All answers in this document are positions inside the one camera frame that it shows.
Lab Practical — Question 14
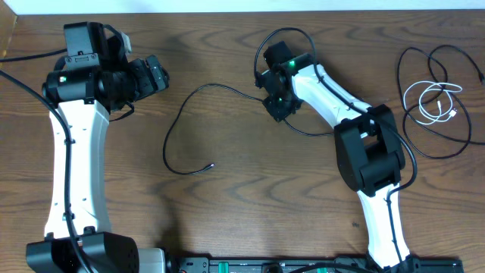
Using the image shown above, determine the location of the black usb cable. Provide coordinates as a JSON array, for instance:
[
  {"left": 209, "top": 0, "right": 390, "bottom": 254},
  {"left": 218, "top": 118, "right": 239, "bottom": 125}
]
[
  {"left": 396, "top": 44, "right": 485, "bottom": 160},
  {"left": 162, "top": 83, "right": 334, "bottom": 176}
]

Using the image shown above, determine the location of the white usb cable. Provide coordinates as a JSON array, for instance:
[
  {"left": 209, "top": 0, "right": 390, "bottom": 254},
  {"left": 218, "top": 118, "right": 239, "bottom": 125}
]
[{"left": 402, "top": 80, "right": 464, "bottom": 126}]

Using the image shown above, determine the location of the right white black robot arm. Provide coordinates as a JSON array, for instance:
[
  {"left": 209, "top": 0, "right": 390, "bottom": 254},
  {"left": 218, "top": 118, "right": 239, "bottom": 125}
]
[{"left": 256, "top": 42, "right": 415, "bottom": 272}]

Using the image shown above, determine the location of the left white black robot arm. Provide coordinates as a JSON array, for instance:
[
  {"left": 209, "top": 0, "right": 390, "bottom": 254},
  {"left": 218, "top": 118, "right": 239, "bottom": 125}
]
[{"left": 26, "top": 22, "right": 169, "bottom": 272}]

